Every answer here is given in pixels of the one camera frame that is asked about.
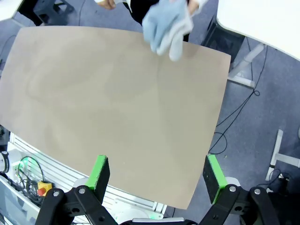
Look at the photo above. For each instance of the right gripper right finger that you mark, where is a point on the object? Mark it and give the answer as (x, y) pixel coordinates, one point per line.
(214, 180)

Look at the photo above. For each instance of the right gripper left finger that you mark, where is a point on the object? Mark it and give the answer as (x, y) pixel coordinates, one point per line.
(98, 178)

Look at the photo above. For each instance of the light blue towel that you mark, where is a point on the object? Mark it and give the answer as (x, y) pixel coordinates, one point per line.
(159, 21)

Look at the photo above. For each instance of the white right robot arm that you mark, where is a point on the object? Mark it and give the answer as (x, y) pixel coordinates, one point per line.
(131, 214)

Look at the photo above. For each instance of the white table with gray basket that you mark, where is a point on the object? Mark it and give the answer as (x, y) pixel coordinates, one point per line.
(257, 18)

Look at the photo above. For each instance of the person's left hand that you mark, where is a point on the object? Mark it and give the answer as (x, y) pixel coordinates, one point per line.
(193, 7)

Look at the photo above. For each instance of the person's right hand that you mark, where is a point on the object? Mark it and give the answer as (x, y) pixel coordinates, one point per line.
(106, 3)

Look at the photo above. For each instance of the yellow emergency stop button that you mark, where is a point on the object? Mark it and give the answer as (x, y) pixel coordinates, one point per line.
(43, 191)

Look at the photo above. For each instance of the black floor device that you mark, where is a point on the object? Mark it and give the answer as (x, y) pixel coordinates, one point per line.
(283, 180)

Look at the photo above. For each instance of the white table leg with foot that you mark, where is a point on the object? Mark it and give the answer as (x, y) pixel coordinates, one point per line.
(277, 150)

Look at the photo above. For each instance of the person in white shirt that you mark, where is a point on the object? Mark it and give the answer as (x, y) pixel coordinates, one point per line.
(138, 9)

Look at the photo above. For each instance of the white aluminium base frame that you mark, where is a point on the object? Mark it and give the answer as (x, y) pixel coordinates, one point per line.
(58, 168)

